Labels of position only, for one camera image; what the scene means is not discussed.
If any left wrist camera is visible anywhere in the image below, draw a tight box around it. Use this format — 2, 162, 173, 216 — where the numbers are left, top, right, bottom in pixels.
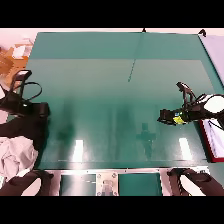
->
9, 69, 33, 101

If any white garment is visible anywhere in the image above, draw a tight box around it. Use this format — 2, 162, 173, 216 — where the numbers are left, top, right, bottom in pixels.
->
0, 135, 40, 183

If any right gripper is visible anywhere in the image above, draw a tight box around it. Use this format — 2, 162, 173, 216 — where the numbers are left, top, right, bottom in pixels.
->
157, 107, 188, 127

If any silver frame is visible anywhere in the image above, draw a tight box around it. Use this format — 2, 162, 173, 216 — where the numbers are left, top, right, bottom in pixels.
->
42, 166, 212, 197

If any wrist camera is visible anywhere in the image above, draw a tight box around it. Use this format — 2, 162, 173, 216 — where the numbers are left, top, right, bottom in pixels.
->
9, 69, 33, 101
175, 81, 198, 110

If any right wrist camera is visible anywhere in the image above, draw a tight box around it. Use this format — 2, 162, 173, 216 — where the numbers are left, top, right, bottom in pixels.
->
175, 81, 198, 110

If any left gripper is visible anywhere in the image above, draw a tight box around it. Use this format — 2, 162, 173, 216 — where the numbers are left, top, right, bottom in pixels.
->
31, 102, 51, 120

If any black cable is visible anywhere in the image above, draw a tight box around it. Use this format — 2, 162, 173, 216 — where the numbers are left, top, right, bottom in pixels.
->
19, 81, 44, 103

